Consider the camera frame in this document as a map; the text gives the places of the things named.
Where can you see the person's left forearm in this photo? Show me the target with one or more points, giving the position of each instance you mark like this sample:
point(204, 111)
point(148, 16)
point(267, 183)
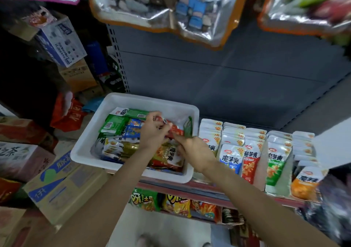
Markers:
point(98, 203)

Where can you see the blue print cardboard carton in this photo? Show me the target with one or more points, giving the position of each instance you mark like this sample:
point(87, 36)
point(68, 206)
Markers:
point(63, 186)

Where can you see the hanging yellow green snack bags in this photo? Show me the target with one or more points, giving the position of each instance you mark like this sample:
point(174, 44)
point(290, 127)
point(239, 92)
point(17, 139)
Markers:
point(341, 40)

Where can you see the white plastic bin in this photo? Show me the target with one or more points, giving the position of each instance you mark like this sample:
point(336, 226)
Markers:
point(82, 145)

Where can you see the person's right forearm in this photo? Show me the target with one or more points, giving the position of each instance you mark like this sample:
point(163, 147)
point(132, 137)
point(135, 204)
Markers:
point(274, 208)

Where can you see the blue display box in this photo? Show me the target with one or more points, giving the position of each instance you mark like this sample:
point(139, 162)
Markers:
point(233, 179)

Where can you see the person's shoe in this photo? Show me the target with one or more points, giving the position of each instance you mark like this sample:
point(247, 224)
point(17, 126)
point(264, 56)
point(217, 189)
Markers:
point(206, 244)
point(145, 241)

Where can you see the orange trimmed colourful candy bag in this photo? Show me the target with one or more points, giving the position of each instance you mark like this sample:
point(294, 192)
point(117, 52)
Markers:
point(301, 5)

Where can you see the gold snack packet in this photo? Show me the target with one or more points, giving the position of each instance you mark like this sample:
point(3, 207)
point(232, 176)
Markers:
point(211, 142)

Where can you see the person's right hand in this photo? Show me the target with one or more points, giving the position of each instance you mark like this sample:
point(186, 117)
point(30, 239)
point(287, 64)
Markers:
point(196, 153)

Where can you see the person's right shoe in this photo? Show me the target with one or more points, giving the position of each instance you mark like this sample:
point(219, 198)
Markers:
point(206, 244)

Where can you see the person's left shoe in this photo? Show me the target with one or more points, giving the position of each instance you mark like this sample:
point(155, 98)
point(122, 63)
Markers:
point(145, 241)

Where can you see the pale printed carton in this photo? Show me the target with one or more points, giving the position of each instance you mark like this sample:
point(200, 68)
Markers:
point(24, 160)

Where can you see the green display box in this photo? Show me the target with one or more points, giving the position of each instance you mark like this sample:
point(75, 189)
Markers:
point(285, 188)

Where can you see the plain brown cardboard carton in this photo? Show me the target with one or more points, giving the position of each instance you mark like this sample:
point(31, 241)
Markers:
point(79, 76)

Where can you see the white blue carton box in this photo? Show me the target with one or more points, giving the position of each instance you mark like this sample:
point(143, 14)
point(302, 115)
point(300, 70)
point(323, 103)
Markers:
point(60, 41)

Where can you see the gold display box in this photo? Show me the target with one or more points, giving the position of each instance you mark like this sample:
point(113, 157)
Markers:
point(197, 177)

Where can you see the red display box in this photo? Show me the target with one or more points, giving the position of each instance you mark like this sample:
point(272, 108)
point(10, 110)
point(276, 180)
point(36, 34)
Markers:
point(258, 181)

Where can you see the red yellow carton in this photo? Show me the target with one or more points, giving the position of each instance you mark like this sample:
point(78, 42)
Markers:
point(10, 189)

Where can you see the blue plastic bag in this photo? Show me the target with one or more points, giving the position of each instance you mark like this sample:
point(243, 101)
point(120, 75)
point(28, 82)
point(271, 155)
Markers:
point(92, 104)

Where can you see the orange display box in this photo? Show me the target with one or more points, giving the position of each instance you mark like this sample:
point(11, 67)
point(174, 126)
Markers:
point(321, 164)

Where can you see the blue snack packet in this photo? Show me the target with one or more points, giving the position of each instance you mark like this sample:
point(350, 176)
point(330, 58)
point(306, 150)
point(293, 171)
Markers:
point(231, 160)

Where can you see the black plastic wrapped bundle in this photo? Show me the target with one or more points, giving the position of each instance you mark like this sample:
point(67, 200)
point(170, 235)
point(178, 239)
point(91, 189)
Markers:
point(329, 211)

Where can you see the pile of snack packets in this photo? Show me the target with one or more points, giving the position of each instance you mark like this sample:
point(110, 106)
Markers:
point(118, 129)

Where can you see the orange trimmed toy snack bag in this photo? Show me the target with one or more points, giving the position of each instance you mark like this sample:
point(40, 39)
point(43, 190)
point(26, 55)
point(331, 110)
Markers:
point(164, 8)

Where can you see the red plastic bag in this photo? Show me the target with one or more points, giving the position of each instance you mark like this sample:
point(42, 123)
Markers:
point(67, 115)

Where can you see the row of orange chip bags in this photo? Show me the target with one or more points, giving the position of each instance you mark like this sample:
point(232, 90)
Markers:
point(175, 205)

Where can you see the person's left hand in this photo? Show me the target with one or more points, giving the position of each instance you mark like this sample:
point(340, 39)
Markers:
point(153, 133)

